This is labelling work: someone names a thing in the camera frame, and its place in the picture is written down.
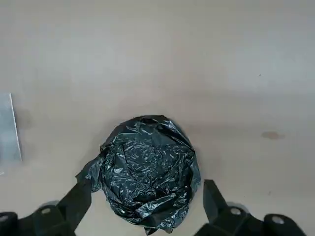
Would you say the black plastic bag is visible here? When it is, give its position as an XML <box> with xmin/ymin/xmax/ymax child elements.
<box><xmin>75</xmin><ymin>114</ymin><xmax>202</xmax><ymax>236</ymax></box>

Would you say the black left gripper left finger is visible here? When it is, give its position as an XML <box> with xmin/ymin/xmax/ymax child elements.
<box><xmin>0</xmin><ymin>178</ymin><xmax>92</xmax><ymax>236</ymax></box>

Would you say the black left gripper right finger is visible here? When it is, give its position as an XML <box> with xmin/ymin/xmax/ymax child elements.
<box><xmin>194</xmin><ymin>179</ymin><xmax>308</xmax><ymax>236</ymax></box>

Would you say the clear acrylic stepped stand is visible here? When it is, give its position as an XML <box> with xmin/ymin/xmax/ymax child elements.
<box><xmin>0</xmin><ymin>92</ymin><xmax>23</xmax><ymax>163</ymax></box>

